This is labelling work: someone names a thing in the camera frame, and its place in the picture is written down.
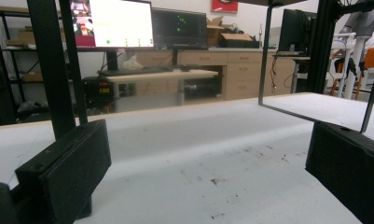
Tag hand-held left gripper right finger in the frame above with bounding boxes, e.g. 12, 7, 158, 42
304, 121, 374, 224

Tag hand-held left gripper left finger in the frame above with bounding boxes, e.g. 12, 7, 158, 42
14, 119, 112, 224

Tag black power supply unit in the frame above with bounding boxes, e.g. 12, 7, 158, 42
81, 76, 117, 109

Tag flat cardboard box on rack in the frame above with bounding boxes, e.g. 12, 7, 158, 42
21, 71, 45, 83

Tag white stand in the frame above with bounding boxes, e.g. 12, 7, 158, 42
329, 8, 374, 101

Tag black metal shelf rack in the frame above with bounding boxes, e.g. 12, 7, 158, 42
0, 5, 76, 125

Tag orange chair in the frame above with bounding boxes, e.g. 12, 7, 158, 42
329, 46, 374, 101

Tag black keyboard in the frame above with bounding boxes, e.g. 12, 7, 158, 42
98, 65, 175, 77

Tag white plastic bag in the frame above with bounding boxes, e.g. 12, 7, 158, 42
122, 54, 145, 70

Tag scattered brown crumbs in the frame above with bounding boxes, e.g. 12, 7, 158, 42
181, 144, 309, 220

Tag light wooden desk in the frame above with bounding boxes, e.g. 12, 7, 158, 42
104, 68, 220, 107

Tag large cardboard box on rack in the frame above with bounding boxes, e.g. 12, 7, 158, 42
17, 27, 37, 47

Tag wooden drawer cabinet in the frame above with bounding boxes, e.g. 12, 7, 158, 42
133, 49, 298, 102

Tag black monitor back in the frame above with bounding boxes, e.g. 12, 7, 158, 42
277, 8, 318, 54

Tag monitor with white screen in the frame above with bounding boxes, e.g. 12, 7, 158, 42
68, 0, 156, 52

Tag low cardboard box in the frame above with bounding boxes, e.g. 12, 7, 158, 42
219, 32, 261, 49

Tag monitor with dark screen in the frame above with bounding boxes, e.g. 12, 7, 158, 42
151, 7, 210, 51

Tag open cardboard box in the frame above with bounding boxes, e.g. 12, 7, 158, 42
205, 16, 225, 49

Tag thick black stand post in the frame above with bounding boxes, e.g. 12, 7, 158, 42
26, 0, 90, 142

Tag black aluminium profile post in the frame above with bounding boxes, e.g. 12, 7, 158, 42
306, 0, 339, 95

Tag thin black metal frame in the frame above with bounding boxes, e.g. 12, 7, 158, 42
257, 0, 374, 134

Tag red wall poster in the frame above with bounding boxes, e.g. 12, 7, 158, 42
210, 0, 239, 14

